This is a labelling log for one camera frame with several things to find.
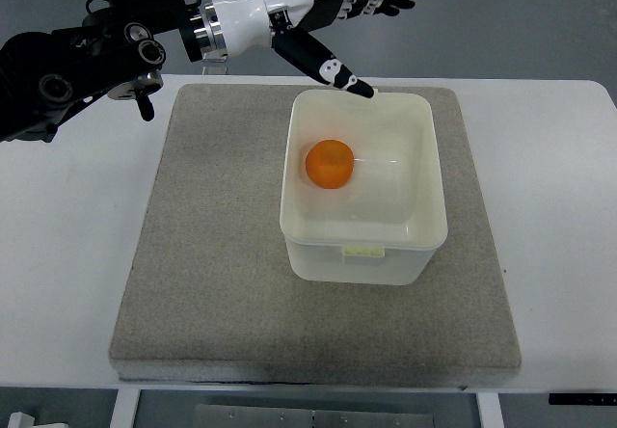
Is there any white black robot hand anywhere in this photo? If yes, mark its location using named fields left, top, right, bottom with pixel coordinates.
left=212, top=0, right=416, bottom=98

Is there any orange fruit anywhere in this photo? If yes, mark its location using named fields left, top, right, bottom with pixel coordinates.
left=305, top=139, right=355, bottom=190

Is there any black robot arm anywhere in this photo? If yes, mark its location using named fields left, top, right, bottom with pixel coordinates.
left=1, top=0, right=216, bottom=143

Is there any white plastic box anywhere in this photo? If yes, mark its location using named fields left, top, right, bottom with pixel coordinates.
left=280, top=90, right=448, bottom=285

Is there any small clear plastic piece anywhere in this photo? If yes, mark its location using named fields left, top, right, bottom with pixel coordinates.
left=201, top=60, right=228, bottom=75

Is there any grey foam mat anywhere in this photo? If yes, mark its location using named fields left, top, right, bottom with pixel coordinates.
left=109, top=84, right=522, bottom=387

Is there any grey metal plate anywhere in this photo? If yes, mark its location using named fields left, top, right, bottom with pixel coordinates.
left=193, top=404, right=435, bottom=428

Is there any small white block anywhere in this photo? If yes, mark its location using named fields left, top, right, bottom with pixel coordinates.
left=7, top=412, right=35, bottom=428

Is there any black control panel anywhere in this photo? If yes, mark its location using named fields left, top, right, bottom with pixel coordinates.
left=549, top=393, right=617, bottom=407

